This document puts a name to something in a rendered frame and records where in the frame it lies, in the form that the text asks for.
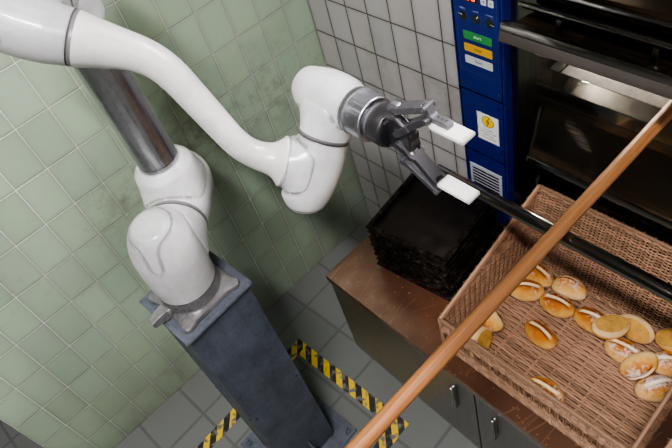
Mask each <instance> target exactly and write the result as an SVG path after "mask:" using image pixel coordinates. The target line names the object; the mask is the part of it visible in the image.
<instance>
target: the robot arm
mask: <svg viewBox="0 0 672 448"><path fill-rule="evenodd" d="M0 53H2V54H5V55H9V56H12V57H16V58H20V59H24V60H28V61H33V62H37V63H42V64H50V65H60V66H68V67H73V69H74V70H75V72H76V73H77V75H78V76H79V78H80V79H81V81H82V83H83V84H84V86H85V87H86V89H87V90H88V92H89V93H90V95H91V96H92V98H93V99H94V101H95V102H96V104H97V105H98V107H99V108H100V110H101V111H102V113H103V114H104V116H105V118H106V119H107V121H108V122H109V124H110V125H111V127H112V128H113V130H114V131H115V133H116V134H117V136H118V137H119V139H120V140H121V142H122V143H123V145H124V146H125V148H126V149H127V151H128V153H129V154H130V156H131V157H132V159H133V160H134V162H135V163H136V165H137V166H136V168H135V173H134V179H135V181H136V184H137V186H138V189H139V192H140V194H141V198H142V201H143V204H144V206H145V207H146V210H144V211H142V212H141V213H140V214H138V215H137V216H136V217H135V218H134V220H133V221H132V222H131V224H130V226H129V229H128V232H127V250H128V254H129V257H130V260H131V262H132V264H133V265H134V267H135V269H136V270H137V272H138V273H139V275H140V276H141V278H142V279H143V280H144V282H145V283H146V284H147V285H148V286H149V288H150V289H151V290H152V292H150V294H149V295H148V299H149V301H150V302H151V303H153V304H156V305H158V308H157V309H156V310H155V311H154V313H153V314H152V315H151V317H150V318H149V320H148V321H149V322H150V323H152V324H153V325H152V326H153V327H154V328H157V327H159V326H160V325H162V324H163V323H165V322H166V321H168V320H169V319H171V318H173V319H174V320H175V321H176V322H177V323H179V325H180V327H181V329H182V330H183V332H184V333H186V334H190V333H192V332H193V331H194V330H195V329H196V327H197V325H198V324H199V323H200V322H201V321H202V320H203V319H204V318H205V317H206V316H207V315H208V314H209V313H210V312H211V311H212V310H213V309H214V308H215V307H216V306H217V305H218V304H219V303H220V302H221V301H222V300H223V299H224V298H225V297H226V296H228V295H229V294H230V293H231V292H233V291H235V290H236V289H238V288H239V286H240V282H239V280H238V278H236V277H234V276H231V275H228V274H227V273H226V272H224V271H223V270H222V269H220V268H219V267H218V266H216V265H215V264H214V263H213V262H212V261H211V259H210V256H209V244H208V234H207V225H208V221H209V217H210V212H211V206H212V198H213V177H212V173H211V170H210V168H209V166H208V164H207V163H206V161H205V160H204V159H203V158H202V157H201V156H200V155H199V154H197V153H195V152H193V151H191V150H188V149H187V148H186V147H184V146H181V145H178V144H173V142H172V141H171V139H170V137H169V136H168V134H167V132H166V130H165V129H164V127H163V125H162V123H161V122H160V120H159V118H158V116H157V115H156V113H155V111H154V109H153V108H152V106H151V104H150V102H149V101H148V99H147V97H146V95H145V94H144V92H143V90H142V89H141V87H140V85H139V83H138V82H137V80H136V78H135V76H134V75H133V73H132V72H135V73H138V74H141V75H143V76H145V77H147V78H149V79H151V80H152V81H154V82H155V83H156V84H158V85H159V86H160V87H161V88H163V89H164V90H165V91H166V92H167V93H168V94H169V95H170V96H171V97H172V98H173V99H174V100H175V101H176V102H177V103H178V104H179V105H180V106H181V107H182V108H183V109H184V110H185V111H186V112H187V113H188V114H189V115H190V116H191V117H192V118H193V119H194V120H195V121H196V122H197V124H198V125H199V126H200V127H201V128H202V129H203V130H204V131H205V132H206V133H207V134H208V135H209V136H210V137H211V138H212V139H213V140H214V141H215V142H216V143H217V144H218V145H219V146H220V147H221V148H222V149H223V150H224V151H225V152H227V153H228V154H229V155H230V156H231V157H233V158H234V159H235V160H237V161H238V162H240V163H242V164H244V165H246V166H248V167H250V168H252V169H254V170H257V171H259V172H262V173H264V174H266V175H268V176H269V177H270V178H272V180H273V181H274V183H275V185H276V186H279V187H281V188H282V192H281V195H282V197H283V200H284V202H285V204H286V205H287V206H288V207H289V208H290V209H291V210H292V211H294V212H296V213H299V214H313V213H316V212H317V211H320V210H322V209H323V208H324V207H325V206H326V205H327V203H328V202H329V201H330V199H331V197H332V196H333V194H334V192H335V189H336V187H337V185H338V182H339V180H340V177H341V174H342V171H343V168H344V164H345V160H346V152H347V147H348V143H349V140H350V138H351V136H352V135H353V136H355V137H357V138H358V139H360V140H362V141H364V142H371V141H372V142H373V143H375V144H377V145H379V146H381V147H394V148H396V149H397V150H398V151H399V152H400V157H399V158H398V159H397V160H398V162H399V163H400V164H402V165H403V166H405V167H406V168H407V169H409V170H410V171H411V172H412V173H413V174H414V175H415V176H416V177H417V178H418V179H419V180H420V181H421V182H422V183H423V184H424V185H425V186H426V187H428V188H429V189H430V190H431V191H432V192H433V193H434V194H435V195H438V194H439V193H440V192H441V191H442V190H444V191H445V192H447V193H449V194H451V195H452V196H454V197H456V198H458V199H460V200H461V201H463V202H465V203H467V204H468V205H469V204H471V203H472V202H473V201H474V200H475V199H476V198H477V197H478V196H479V195H480V191H478V190H476V189H474V188H472V187H471V186H469V185H467V184H465V183H463V182H461V181H460V180H458V179H456V178H454V177H452V176H450V175H447V176H445V175H444V174H443V173H442V171H441V170H440V169H439V168H438V167H437V165H436V164H435V163H434V162H433V161H432V160H431V158H430V157H429V156H428V155H427V154H426V153H425V148H424V146H423V145H422V144H421V143H420V139H419V131H418V130H417V129H418V128H421V127H423V126H425V127H426V126H427V125H429V124H430V123H431V124H430V125H429V129H430V130H432V131H434V132H436V133H438V134H440V135H442V136H444V137H446V138H448V139H450V140H452V141H454V142H456V143H458V144H460V145H462V146H464V145H465V144H466V143H468V142H469V141H470V140H471V139H472V138H473V137H474V136H475V135H476V134H475V132H474V131H472V130H470V129H468V128H466V127H464V126H461V125H459V124H457V123H455V122H453V120H451V119H450V118H447V117H445V116H443V115H441V114H440V113H439V111H438V110H436V109H435V108H434V106H435V101H434V100H432V99H424V100H407V101H405V100H402V99H399V98H396V99H395V100H394V101H392V102H391V103H390V100H389V99H388V98H386V97H385V96H383V95H381V94H379V93H376V92H374V91H373V90H371V89H369V88H367V87H365V86H363V85H362V83H361V82H360V81H359V80H357V79H356V78H354V77H352V76H351V75H349V74H347V73H345V72H342V71H340V70H337V69H333V68H329V67H319V66H307V67H304V68H303V69H301V70H300V71H299V72H298V73H297V74H296V76H295V77H294V79H293V82H292V86H291V91H292V95H293V98H294V100H295V103H296V105H297V106H298V108H299V111H300V127H299V131H298V134H295V135H293V136H285V137H283V138H282V139H281V140H279V141H276V142H263V141H260V140H257V139H255V138H253V137H251V136H250V135H249V134H247V133H246V132H245V131H244V130H243V129H242V128H241V127H240V126H239V125H238V124H237V122H236V121H235V120H234V119H233V118H232V117H231V116H230V114H229V113H228V112H227V111H226V110H225V109H224V107H223V106H222V105H221V104H220V103H219V102H218V100H217V99H216V98H215V97H214V96H213V95H212V93H211V92H210V91H209V90H208V89H207V88H206V87H205V85H204V84H203V83H202V82H201V81H200V80H199V78H198V77H197V76H196V75H195V74H194V73H193V72H192V71H191V69H190V68H189V67H188V66H187V65H186V64H185V63H184V62H183V61H182V60H181V59H179V58H178V57H177V56H176V55H175V54H174V53H172V52H171V51H170V50H168V49H167V48H165V47H164V46H162V45H161V44H159V43H157V42H155V41H154V40H152V39H150V38H148V37H145V36H143V35H141V34H138V33H136V32H133V31H131V30H128V29H126V28H123V27H121V26H118V25H116V24H113V23H111V22H108V21H106V20H105V9H104V6H103V3H102V0H0ZM411 114H423V115H421V116H418V117H414V118H412V119H409V120H408V118H407V117H406V115H411ZM416 148H418V151H417V152H416V153H414V154H413V152H412V151H414V150H415V149H416ZM410 152H411V153H410Z"/></svg>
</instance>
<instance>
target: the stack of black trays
mask: <svg viewBox="0 0 672 448"><path fill-rule="evenodd" d="M497 211H498V210H497V209H495V208H493V207H491V206H490V205H488V204H486V203H484V202H482V201H480V200H479V199H477V198H476V199H475V200H474V201H473V202H472V203H471V204H469V205H468V204H467V203H465V202H463V201H461V200H460V199H458V198H456V197H454V196H452V195H451V194H449V193H447V192H445V191H444V190H442V191H441V192H440V193H439V194H438V195H435V194H434V193H433V192H432V191H431V190H430V189H429V188H428V187H426V186H425V185H424V184H423V183H422V182H421V181H420V180H419V179H418V178H417V177H416V176H415V175H414V174H413V173H411V174H410V175H409V177H408V178H407V179H406V180H405V181H404V182H403V184H402V185H401V186H400V187H399V188H398V189H397V190H396V192H395V193H394V194H393V195H392V196H391V197H390V199H389V200H388V201H387V202H386V203H385V204H384V206H383V207H382V208H381V209H380V210H379V211H378V212H377V214H376V215H375V216H374V217H373V218H372V219H371V221H370V222H369V223H368V224H367V225H366V229H368V233H370V234H371V235H370V236H369V238H371V239H370V241H372V243H371V244H370V245H371V246H373V247H374V249H373V250H374V251H376V252H375V253H374V254H375V255H377V258H376V259H377V260H379V262H378V263H377V264H378V265H380V266H382V267H384V268H386V269H387V270H389V271H391V272H393V273H395V274H397V275H399V276H401V277H403V278H405V279H407V280H409V281H411V282H413V283H415V284H417V285H418V286H420V287H422V288H424V289H426V290H428V291H430V292H432V293H434V294H436V295H438V296H440V297H442V298H444V299H446V300H447V301H449V302H450V301H451V298H452V299H453V297H454V296H455V295H456V293H457V292H458V291H457V290H459V289H460V288H461V286H462V285H463V284H464V283H463V282H465V281H466V279H467V278H468V277H469V274H471V273H472V271H473V270H474V268H475V266H477V264H478V263H479V262H480V260H481V258H482V257H483V256H484V255H485V253H486V252H487V250H488V249H489V248H490V246H491V245H492V244H493V243H492V242H494V241H495V240H496V238H497V237H498V236H496V234H497V233H498V229H497V228H495V227H494V226H495V225H496V223H495V222H496V221H497V218H496V217H497V216H498V213H496V212H497ZM452 296H453V297H452Z"/></svg>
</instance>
